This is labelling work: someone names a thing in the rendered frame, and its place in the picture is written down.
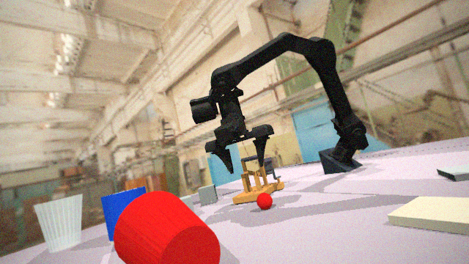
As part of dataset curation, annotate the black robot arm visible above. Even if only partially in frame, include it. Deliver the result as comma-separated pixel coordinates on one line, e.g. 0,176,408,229
190,32,369,165

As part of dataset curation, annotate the red ball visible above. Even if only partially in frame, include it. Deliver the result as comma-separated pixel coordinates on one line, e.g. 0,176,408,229
256,193,273,209

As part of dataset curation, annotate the blue mug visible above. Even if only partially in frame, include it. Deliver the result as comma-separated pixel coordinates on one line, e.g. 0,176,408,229
101,186,146,246

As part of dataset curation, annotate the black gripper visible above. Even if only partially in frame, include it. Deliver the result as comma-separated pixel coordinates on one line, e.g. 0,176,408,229
205,111,274,174

